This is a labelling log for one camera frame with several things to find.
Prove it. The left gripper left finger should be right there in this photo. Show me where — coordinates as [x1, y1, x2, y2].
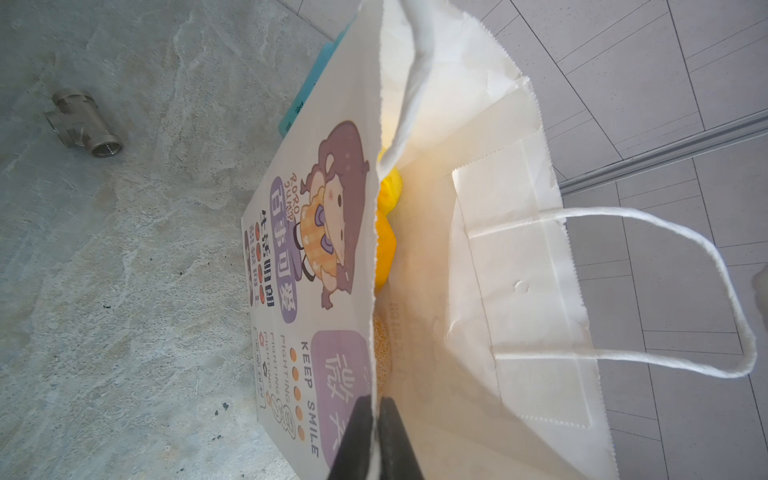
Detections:
[327, 395, 374, 480]

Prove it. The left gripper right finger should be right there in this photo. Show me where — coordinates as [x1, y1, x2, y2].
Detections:
[377, 397, 424, 480]

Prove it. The sesame oval fake bread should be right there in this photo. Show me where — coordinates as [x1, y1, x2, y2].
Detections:
[373, 313, 392, 396]

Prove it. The white printed paper bag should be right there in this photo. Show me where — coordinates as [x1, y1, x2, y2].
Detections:
[241, 1, 757, 479]

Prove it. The small yellow fake bread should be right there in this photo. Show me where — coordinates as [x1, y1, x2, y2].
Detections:
[375, 167, 403, 291]

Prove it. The teal plastic bottle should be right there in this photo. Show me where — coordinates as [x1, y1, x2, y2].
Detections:
[278, 26, 349, 138]

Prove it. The metal tee pipe fitting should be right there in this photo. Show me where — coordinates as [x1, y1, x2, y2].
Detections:
[45, 88, 124, 158]

